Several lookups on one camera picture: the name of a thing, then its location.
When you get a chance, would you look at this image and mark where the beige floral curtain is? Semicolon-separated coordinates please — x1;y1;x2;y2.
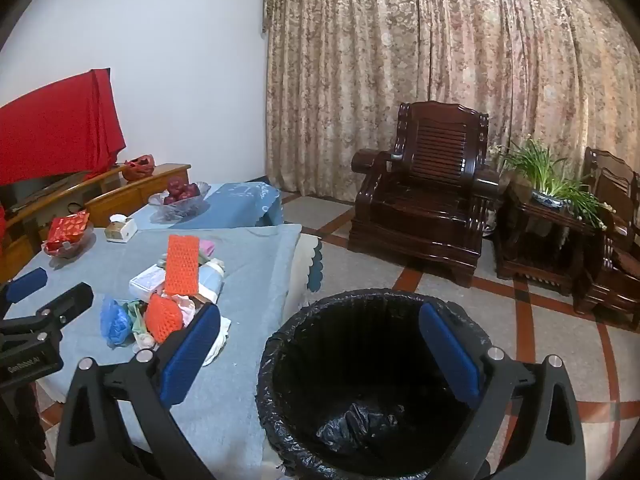
262;0;640;211

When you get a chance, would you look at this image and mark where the cream scalloped table cover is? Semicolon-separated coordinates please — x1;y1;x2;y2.
292;234;325;293

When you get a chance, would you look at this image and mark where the grey-blue tablecloth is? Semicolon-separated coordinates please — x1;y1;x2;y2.
0;224;303;466

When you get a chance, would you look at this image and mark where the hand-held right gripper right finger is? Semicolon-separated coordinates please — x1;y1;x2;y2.
417;302;587;480

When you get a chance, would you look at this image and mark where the pale green cloth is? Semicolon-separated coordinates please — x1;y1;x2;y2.
122;300;151;333

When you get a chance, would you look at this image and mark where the black lined trash bin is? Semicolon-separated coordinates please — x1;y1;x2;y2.
255;289;506;478

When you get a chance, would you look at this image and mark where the light blue white bottle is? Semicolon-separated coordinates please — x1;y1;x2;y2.
197;258;226;306

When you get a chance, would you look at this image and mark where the bunched orange foam net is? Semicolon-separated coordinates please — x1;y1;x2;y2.
144;292;185;345

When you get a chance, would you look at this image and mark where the glass fruit bowl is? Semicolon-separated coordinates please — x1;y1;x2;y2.
147;182;211;223

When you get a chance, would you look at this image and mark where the blue plastic bag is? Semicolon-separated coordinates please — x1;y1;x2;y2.
100;296;135;348

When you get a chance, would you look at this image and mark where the green potted plant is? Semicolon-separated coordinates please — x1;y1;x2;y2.
492;135;616;231

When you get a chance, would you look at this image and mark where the red snack packet tray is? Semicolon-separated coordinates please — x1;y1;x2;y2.
41;225;96;260

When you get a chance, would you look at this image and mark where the red patterned packet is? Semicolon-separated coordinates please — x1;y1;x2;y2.
46;210;91;243

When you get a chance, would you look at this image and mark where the dark wooden side table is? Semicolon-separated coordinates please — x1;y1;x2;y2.
492;182;613;296

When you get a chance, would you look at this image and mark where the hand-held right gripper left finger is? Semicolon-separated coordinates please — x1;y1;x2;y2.
54;302;223;480

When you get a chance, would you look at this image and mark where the black television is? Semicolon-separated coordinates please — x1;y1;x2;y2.
0;170;96;216

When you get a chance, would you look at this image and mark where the flat orange foam net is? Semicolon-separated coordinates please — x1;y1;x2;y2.
163;234;202;297

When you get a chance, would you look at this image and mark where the red cloth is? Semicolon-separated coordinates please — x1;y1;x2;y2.
0;67;127;187

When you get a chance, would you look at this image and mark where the white tissue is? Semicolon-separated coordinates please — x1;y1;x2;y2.
202;315;232;366

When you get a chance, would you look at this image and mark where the tissue box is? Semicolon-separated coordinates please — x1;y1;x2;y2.
104;214;138;245

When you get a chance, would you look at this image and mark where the red openwork ornament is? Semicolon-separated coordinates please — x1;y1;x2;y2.
122;154;157;182

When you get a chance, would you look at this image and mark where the white cardboard box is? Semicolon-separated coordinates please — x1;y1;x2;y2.
128;265;168;301

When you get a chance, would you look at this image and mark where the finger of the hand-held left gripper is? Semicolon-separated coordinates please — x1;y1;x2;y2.
0;282;95;348
0;267;49;318

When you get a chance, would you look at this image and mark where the dark wooden armchair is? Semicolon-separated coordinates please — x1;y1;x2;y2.
572;146;640;332
347;101;503;288

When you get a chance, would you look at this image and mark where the pale pink crumpled paper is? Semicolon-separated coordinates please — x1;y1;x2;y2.
172;295;201;328

